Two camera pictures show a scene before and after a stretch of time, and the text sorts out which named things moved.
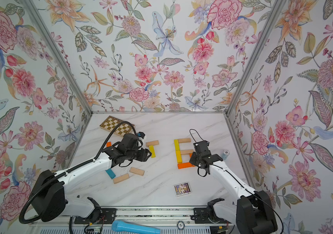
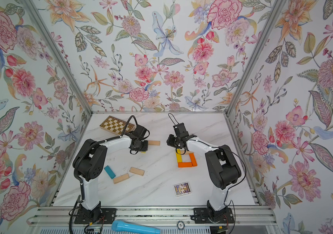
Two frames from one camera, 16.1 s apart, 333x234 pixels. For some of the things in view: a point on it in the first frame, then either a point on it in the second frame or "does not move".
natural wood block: (137, 171) does not move
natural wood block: (152, 143) does not move
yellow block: (178, 155) does not move
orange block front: (185, 165) does not move
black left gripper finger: (144, 154) -> (144, 146)
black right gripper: (192, 159) -> (170, 143)
